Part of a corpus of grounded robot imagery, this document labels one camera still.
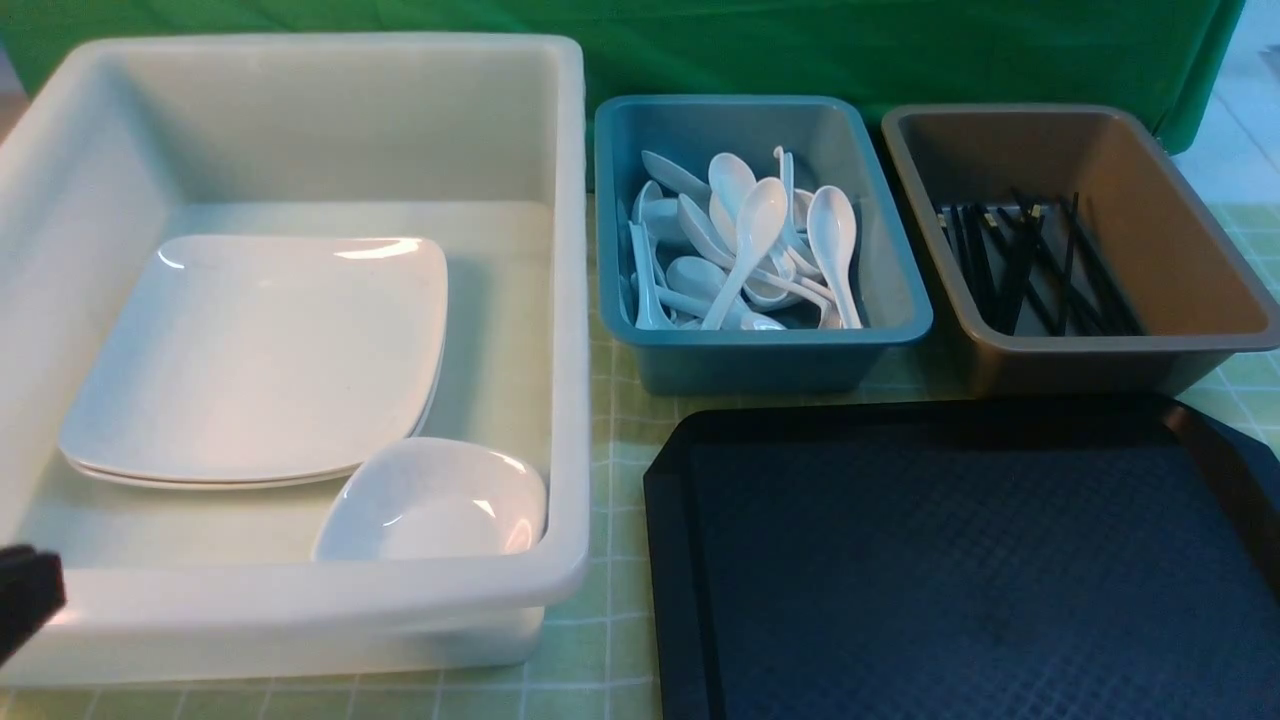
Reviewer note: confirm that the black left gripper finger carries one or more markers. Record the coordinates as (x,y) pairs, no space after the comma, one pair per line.
(32,593)

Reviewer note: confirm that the large white square plate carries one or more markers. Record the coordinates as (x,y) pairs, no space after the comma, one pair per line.
(228,303)

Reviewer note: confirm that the white ceramic soup spoon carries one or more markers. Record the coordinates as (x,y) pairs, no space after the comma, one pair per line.
(760,221)

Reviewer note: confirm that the black chopstick pair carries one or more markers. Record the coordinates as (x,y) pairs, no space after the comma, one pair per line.
(1069,310)

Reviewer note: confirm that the white square plate in tub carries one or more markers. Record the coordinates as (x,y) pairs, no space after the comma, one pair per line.
(219,430)

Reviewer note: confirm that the large white plastic tub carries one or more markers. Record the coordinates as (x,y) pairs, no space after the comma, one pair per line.
(476,142)

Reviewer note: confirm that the white bowl in tub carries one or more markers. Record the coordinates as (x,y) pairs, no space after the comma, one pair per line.
(435,498)

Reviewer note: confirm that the green checked tablecloth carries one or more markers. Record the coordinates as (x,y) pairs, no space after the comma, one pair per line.
(596,657)

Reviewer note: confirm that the white spoon left in bin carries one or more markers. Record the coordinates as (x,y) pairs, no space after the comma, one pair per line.
(650,314)

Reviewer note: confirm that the white spoon in bin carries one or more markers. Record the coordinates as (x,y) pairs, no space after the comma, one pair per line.
(730,180)
(650,314)
(832,230)

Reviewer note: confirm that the white spoon centre in bin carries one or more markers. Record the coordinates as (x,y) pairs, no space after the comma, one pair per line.
(730,180)

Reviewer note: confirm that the white spoon right in bin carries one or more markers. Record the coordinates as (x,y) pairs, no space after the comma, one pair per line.
(832,230)

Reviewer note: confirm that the teal plastic bin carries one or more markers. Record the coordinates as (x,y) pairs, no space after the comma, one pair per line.
(783,336)

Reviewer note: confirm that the black serving tray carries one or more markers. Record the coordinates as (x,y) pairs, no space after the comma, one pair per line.
(1014,558)

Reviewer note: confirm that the black chopsticks bundle in bin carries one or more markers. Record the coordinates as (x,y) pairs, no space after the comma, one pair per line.
(1010,255)

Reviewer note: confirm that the brown plastic bin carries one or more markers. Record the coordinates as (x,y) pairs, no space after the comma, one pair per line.
(1199,299)

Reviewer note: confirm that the green backdrop cloth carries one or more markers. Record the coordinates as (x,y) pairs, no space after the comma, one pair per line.
(1155,59)

